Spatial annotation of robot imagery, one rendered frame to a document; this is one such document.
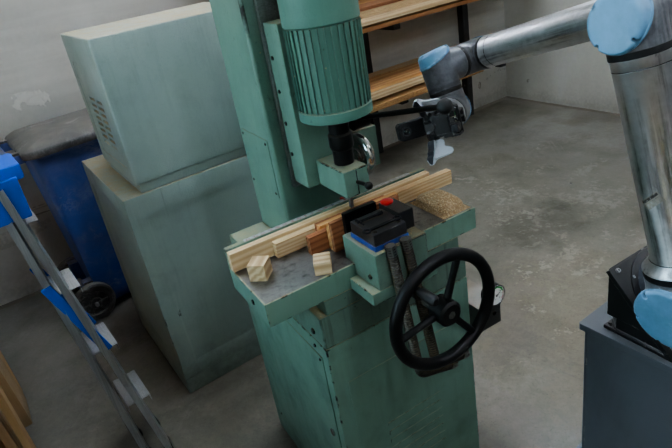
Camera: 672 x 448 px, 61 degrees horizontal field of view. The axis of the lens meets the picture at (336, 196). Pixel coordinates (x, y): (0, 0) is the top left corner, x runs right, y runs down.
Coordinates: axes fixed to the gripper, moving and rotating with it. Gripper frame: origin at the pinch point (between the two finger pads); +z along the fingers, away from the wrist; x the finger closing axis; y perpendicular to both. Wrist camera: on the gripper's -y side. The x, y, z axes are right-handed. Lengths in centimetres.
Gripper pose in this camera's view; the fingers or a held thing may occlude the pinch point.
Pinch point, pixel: (420, 134)
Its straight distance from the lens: 133.1
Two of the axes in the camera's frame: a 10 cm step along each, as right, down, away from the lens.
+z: -3.5, 2.8, -8.9
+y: 8.9, -1.8, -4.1
